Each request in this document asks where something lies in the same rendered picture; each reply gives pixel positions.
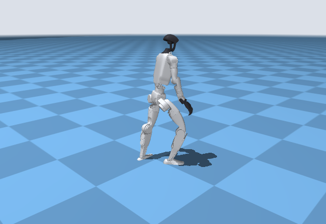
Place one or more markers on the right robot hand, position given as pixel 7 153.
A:
pixel 187 105

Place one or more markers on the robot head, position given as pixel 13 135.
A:
pixel 171 39

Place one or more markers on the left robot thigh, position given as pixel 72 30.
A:
pixel 152 116

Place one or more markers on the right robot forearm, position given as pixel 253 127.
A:
pixel 178 89

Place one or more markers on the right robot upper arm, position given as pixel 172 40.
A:
pixel 173 61

